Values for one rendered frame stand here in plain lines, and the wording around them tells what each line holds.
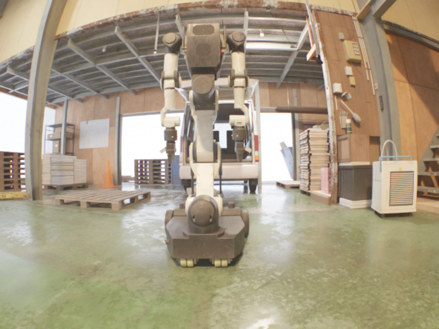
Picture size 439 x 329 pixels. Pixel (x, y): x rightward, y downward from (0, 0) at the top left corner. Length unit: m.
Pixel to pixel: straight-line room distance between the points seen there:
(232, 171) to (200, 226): 2.95
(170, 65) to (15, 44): 5.03
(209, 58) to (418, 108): 3.50
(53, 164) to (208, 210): 4.94
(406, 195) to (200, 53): 2.09
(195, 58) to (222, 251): 1.05
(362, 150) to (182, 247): 2.33
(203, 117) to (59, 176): 4.54
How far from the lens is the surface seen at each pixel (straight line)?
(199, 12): 3.78
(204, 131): 1.40
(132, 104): 6.98
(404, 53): 4.41
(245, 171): 3.96
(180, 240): 1.08
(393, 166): 2.25
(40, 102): 4.29
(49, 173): 5.78
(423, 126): 4.15
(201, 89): 1.20
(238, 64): 1.45
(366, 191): 2.81
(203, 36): 1.38
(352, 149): 2.76
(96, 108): 7.66
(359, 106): 3.33
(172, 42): 1.50
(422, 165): 3.73
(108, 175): 6.04
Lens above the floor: 0.50
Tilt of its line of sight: 1 degrees up
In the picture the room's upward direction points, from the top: 1 degrees counter-clockwise
